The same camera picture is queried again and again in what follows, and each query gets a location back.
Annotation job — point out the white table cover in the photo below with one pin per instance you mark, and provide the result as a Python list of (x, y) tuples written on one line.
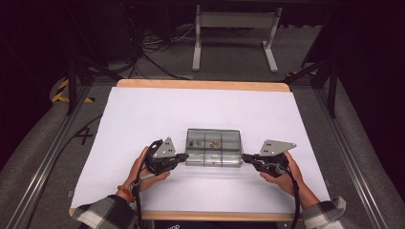
[(153, 111)]

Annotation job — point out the person's left hand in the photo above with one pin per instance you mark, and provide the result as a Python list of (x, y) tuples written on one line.
[(140, 178)]

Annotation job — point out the aluminium floor rail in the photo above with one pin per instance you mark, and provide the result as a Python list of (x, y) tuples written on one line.
[(350, 152), (47, 152)]

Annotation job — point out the transparent grey compartment box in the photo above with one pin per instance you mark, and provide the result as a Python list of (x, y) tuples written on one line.
[(212, 156)]

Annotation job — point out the person's right hand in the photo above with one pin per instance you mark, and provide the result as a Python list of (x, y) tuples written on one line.
[(291, 181)]

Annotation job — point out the white metal stand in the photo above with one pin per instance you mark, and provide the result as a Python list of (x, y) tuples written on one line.
[(235, 19)]

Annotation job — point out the black monitor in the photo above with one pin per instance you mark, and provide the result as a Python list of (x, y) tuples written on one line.
[(203, 225)]

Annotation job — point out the black tripod stand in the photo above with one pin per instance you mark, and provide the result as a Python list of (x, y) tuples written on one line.
[(331, 89), (72, 86)]

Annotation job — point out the yellow black hazard tape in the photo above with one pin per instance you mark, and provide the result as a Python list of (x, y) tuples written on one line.
[(60, 93)]

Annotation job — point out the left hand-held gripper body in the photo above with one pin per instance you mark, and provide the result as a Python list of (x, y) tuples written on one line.
[(162, 152)]

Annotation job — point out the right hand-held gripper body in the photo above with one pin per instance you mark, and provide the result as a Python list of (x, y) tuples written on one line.
[(275, 148)]

